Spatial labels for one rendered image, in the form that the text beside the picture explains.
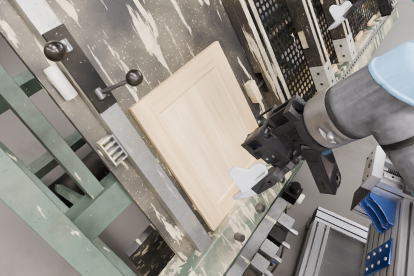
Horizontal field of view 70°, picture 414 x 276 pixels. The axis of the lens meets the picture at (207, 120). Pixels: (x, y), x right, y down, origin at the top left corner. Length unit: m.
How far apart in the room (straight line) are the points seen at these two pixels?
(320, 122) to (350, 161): 2.05
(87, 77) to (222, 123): 0.46
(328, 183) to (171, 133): 0.49
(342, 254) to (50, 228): 1.49
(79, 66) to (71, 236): 0.37
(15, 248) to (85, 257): 1.46
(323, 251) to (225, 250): 0.87
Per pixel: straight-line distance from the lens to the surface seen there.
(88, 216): 0.84
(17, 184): 0.70
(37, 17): 0.72
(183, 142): 0.88
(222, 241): 1.02
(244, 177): 0.51
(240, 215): 1.05
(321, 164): 0.47
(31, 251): 2.17
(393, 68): 0.35
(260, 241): 1.19
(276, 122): 0.46
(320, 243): 1.82
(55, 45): 0.59
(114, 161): 0.76
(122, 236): 2.01
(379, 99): 0.35
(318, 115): 0.39
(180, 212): 0.89
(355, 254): 1.89
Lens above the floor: 1.86
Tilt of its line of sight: 51 degrees down
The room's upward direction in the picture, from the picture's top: 2 degrees clockwise
